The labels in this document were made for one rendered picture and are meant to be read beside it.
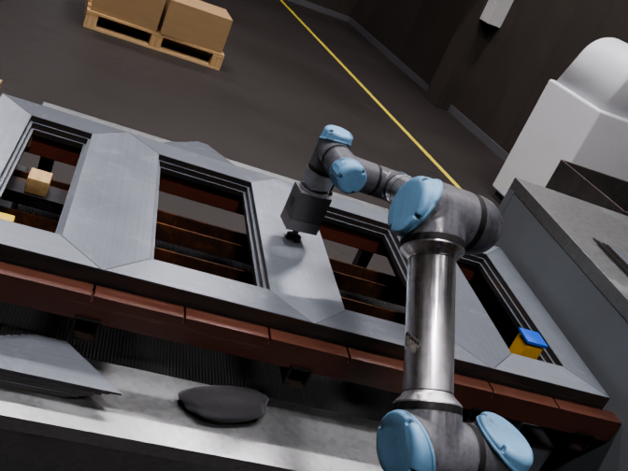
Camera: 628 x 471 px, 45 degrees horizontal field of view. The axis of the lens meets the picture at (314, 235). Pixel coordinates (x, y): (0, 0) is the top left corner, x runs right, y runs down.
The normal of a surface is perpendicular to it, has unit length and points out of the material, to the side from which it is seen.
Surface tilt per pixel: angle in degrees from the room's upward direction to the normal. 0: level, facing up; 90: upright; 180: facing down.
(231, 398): 9
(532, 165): 90
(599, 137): 90
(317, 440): 0
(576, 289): 90
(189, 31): 90
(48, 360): 0
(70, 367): 0
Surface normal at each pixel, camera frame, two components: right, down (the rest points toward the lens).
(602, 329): -0.92, -0.26
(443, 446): 0.49, -0.32
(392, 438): -0.86, -0.12
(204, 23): 0.25, 0.50
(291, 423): 0.37, -0.84
